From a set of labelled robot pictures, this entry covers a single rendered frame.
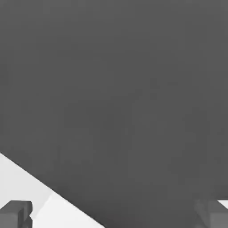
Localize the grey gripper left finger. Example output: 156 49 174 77
0 200 33 228

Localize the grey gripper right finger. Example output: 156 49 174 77
194 199 228 228

